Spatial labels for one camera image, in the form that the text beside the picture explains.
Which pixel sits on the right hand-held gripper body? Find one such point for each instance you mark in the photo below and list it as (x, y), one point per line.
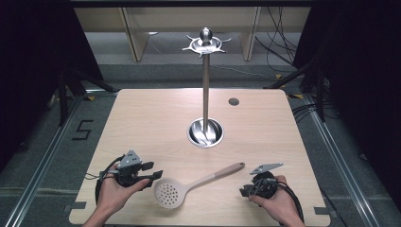
(265, 186)

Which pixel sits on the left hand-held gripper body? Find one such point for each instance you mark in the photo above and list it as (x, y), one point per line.
(129, 167)

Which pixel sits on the metal utensil rack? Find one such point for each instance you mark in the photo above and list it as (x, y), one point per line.
(205, 94)

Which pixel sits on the person's right hand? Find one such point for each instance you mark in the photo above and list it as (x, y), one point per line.
(280, 205)

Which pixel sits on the person's left hand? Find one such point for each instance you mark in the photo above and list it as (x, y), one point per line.
(115, 195)

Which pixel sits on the grey table grommet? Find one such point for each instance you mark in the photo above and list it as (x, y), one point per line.
(233, 101)

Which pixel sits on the black metal stand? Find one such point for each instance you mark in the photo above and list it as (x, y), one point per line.
(320, 94)
(63, 94)

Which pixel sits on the black curtain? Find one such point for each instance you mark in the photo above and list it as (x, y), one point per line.
(362, 78)
(31, 63)

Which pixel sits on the light wooden shelf unit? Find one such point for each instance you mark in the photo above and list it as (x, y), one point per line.
(189, 19)

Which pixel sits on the grey table bracket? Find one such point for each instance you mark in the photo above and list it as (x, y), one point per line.
(321, 211)

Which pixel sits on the metal floor rail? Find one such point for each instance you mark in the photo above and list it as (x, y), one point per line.
(41, 164)
(340, 164)

